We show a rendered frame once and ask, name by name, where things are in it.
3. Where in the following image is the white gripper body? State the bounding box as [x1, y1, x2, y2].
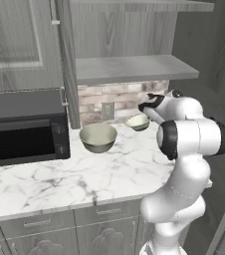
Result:
[143, 107, 162, 125]

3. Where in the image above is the small grey-green bowl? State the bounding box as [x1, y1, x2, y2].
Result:
[124, 114, 151, 132]

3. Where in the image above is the large grey-green bowl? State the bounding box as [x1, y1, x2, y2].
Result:
[79, 123, 118, 154]

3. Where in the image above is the tall grey wood cabinet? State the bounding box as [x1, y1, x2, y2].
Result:
[169, 0, 225, 255]

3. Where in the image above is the open grey wood cabinet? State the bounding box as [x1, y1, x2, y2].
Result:
[69, 0, 215, 87]

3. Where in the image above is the open grey cabinet door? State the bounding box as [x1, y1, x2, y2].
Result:
[56, 0, 83, 130]

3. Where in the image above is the grey wood cabinet door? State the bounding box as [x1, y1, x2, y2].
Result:
[0, 0, 65, 94]

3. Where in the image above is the grey drawer front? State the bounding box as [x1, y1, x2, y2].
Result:
[73, 198, 142, 227]
[0, 209, 76, 239]

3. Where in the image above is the black microwave oven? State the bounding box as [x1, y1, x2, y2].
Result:
[0, 89, 72, 169]

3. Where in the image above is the grey wall outlet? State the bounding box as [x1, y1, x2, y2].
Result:
[101, 102, 115, 121]

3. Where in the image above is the metal open-door handle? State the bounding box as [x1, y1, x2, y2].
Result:
[60, 86, 70, 108]

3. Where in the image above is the metal drawer handle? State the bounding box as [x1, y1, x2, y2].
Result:
[23, 217, 53, 229]
[96, 206, 123, 216]

